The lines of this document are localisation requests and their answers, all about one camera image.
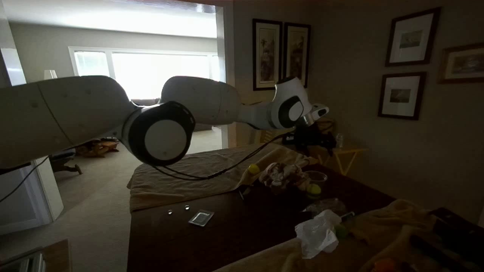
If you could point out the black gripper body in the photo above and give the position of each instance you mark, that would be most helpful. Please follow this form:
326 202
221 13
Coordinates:
315 135

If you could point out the clear plastic cup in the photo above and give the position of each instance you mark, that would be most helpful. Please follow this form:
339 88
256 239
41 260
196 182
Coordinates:
315 177

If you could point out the yellow-green ball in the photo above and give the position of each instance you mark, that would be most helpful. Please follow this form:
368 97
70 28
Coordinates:
314 189

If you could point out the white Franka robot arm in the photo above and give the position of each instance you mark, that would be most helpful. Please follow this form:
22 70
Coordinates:
61 115

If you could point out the small glass bottle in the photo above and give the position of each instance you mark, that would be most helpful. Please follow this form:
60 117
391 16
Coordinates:
341 141

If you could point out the brown patterned snack bag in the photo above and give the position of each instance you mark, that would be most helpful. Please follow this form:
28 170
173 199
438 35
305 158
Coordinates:
280 174

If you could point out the clear plastic wrapper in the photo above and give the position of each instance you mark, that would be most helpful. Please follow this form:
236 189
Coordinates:
326 206

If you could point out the white crumpled tissue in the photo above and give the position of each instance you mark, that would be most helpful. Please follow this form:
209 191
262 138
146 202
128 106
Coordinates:
318 235

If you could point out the tall dark framed picture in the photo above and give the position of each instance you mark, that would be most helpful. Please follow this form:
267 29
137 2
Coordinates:
297 50
267 53

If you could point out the small dark framed picture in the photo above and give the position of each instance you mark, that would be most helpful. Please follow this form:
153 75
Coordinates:
401 96

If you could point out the dark wooden table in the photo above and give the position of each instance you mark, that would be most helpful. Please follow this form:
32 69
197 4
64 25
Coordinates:
383 221

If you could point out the small white card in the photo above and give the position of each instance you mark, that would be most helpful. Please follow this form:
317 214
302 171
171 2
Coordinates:
202 218

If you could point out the small orange object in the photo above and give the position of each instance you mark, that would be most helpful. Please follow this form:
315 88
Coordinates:
388 265

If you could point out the large dark framed picture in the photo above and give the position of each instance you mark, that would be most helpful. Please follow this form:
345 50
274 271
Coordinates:
413 38

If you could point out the beige towel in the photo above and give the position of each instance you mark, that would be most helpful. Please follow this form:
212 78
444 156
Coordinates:
167 194

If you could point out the black box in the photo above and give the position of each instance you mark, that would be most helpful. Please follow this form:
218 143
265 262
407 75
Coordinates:
459 227

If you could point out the black remote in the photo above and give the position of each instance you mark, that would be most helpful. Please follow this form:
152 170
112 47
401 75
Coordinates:
439 254

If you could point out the wood framed landscape picture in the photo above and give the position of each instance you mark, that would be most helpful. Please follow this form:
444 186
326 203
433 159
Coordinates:
463 63

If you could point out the brown bundle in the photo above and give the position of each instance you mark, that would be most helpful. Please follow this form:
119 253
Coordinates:
99 147

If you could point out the white table lamp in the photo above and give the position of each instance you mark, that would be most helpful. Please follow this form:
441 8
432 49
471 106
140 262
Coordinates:
49 75

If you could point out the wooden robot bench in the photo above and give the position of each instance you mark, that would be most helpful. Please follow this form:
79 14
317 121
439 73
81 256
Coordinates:
58 259

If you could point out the white door panel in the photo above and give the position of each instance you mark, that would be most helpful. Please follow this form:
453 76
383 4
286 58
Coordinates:
35 202

